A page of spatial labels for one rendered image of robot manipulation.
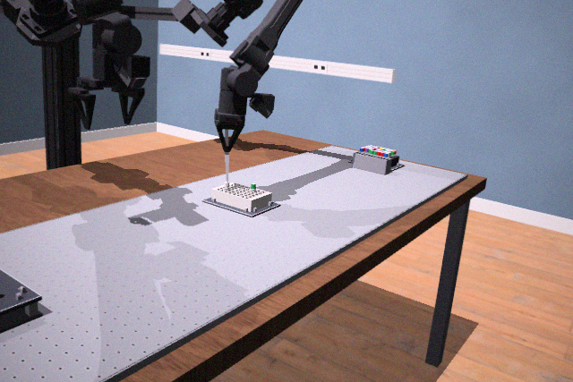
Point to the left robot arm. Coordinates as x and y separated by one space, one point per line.
253 59

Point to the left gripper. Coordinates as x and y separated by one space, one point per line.
233 122

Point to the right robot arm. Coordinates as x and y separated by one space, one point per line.
112 31

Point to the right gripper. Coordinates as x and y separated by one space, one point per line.
79 94

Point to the white tube carrier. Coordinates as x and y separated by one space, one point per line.
241 196

